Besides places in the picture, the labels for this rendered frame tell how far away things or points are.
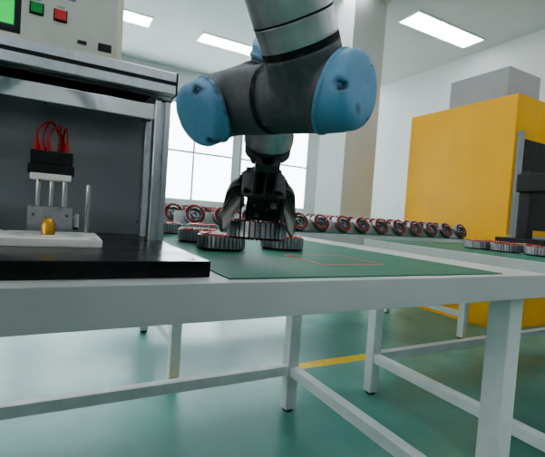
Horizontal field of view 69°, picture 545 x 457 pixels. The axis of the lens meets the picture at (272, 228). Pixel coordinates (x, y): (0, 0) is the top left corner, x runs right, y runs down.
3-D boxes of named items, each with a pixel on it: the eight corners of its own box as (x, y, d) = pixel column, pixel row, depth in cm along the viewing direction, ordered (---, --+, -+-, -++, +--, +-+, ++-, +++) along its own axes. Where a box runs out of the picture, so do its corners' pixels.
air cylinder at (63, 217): (71, 236, 76) (72, 208, 76) (25, 235, 72) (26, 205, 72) (71, 234, 80) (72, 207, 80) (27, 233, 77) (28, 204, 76)
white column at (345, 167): (364, 292, 459) (387, 4, 447) (333, 294, 438) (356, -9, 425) (337, 284, 503) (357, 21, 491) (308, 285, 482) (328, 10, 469)
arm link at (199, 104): (228, 73, 38) (294, 51, 45) (160, 85, 45) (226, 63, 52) (248, 151, 41) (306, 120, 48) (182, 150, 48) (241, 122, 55)
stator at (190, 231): (211, 244, 102) (212, 229, 102) (170, 240, 103) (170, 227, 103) (223, 241, 113) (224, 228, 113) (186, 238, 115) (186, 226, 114)
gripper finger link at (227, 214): (205, 240, 70) (234, 209, 65) (209, 218, 74) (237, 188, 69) (219, 247, 71) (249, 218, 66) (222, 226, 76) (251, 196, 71)
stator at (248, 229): (288, 242, 70) (289, 221, 70) (225, 238, 69) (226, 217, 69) (282, 240, 81) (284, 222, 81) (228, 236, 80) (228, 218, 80)
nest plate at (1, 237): (102, 247, 60) (102, 239, 60) (-18, 246, 53) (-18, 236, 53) (94, 238, 74) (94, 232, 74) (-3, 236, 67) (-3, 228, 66)
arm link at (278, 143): (247, 104, 60) (299, 111, 61) (244, 131, 63) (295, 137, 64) (244, 129, 55) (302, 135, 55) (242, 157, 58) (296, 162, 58)
